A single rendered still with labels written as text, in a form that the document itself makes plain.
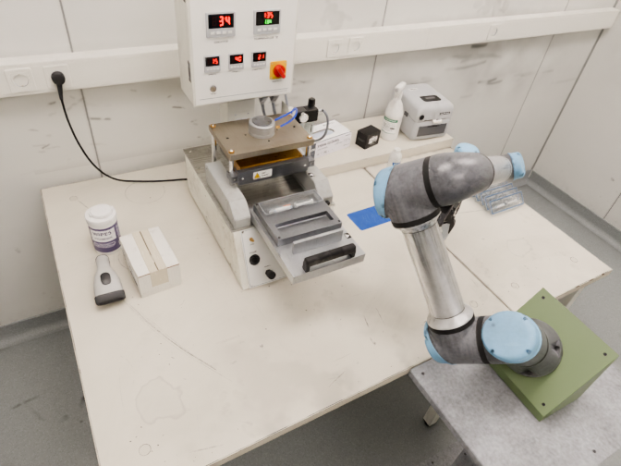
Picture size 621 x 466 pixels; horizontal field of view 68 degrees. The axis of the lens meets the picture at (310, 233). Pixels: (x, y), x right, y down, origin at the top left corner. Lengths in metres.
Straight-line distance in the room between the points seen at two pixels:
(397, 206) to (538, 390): 0.62
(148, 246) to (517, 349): 1.02
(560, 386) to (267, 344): 0.75
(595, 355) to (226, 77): 1.24
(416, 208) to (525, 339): 0.38
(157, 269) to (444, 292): 0.78
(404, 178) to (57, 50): 1.15
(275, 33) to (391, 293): 0.86
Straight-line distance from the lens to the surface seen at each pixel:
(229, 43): 1.43
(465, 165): 1.02
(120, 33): 1.71
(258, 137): 1.40
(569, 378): 1.37
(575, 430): 1.44
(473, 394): 1.36
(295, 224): 1.29
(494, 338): 1.17
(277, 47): 1.49
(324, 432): 2.03
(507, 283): 1.68
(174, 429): 1.20
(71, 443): 2.10
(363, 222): 1.70
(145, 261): 1.41
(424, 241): 1.09
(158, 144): 1.91
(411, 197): 1.03
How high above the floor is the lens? 1.82
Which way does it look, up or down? 42 degrees down
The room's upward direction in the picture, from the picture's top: 8 degrees clockwise
